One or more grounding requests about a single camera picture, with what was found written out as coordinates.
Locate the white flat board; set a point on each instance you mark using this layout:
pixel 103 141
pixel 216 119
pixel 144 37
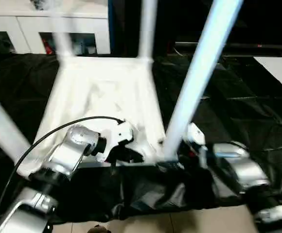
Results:
pixel 279 73

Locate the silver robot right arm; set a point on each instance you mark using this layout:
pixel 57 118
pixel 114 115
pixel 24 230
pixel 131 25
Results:
pixel 243 170

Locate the dark patterned jar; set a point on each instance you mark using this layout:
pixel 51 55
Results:
pixel 42 4

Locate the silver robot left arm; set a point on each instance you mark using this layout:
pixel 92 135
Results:
pixel 68 155

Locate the white plastic table top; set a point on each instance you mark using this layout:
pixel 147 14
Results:
pixel 102 97

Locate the white glass-door cabinet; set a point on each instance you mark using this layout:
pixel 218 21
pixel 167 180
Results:
pixel 14 24

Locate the black plastic mat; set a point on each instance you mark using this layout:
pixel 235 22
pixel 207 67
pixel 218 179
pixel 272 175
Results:
pixel 248 126

